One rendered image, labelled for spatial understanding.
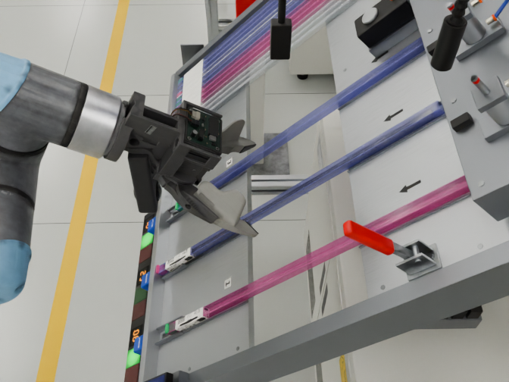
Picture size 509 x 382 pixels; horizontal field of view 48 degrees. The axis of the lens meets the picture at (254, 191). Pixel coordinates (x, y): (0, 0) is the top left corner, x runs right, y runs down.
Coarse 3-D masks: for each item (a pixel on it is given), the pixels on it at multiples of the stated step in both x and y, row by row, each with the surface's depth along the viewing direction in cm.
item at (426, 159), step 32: (352, 32) 83; (416, 32) 73; (352, 64) 80; (416, 64) 70; (384, 96) 72; (416, 96) 68; (352, 128) 74; (384, 128) 69; (448, 128) 62; (384, 160) 67; (416, 160) 64; (448, 160) 60; (352, 192) 69; (384, 192) 65; (416, 192) 62; (416, 224) 60; (448, 224) 57; (480, 224) 54; (384, 256) 61; (448, 256) 55; (384, 288) 59
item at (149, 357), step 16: (176, 80) 119; (160, 208) 98; (160, 224) 96; (160, 240) 94; (160, 256) 93; (160, 288) 90; (160, 304) 88; (160, 320) 87; (144, 336) 84; (144, 352) 82; (144, 368) 81
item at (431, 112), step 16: (432, 112) 63; (400, 128) 66; (416, 128) 65; (368, 144) 68; (384, 144) 67; (336, 160) 71; (352, 160) 69; (320, 176) 72; (288, 192) 76; (304, 192) 74; (256, 208) 79; (272, 208) 77; (208, 240) 84; (160, 272) 90
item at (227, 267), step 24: (240, 96) 99; (216, 168) 94; (240, 192) 86; (192, 216) 93; (240, 216) 83; (168, 240) 96; (192, 240) 90; (240, 240) 81; (192, 264) 87; (216, 264) 83; (240, 264) 79; (168, 288) 89; (192, 288) 84; (216, 288) 80; (168, 312) 86; (240, 312) 74; (168, 336) 84; (192, 336) 79; (216, 336) 76; (240, 336) 72; (168, 360) 81; (192, 360) 77; (216, 360) 74
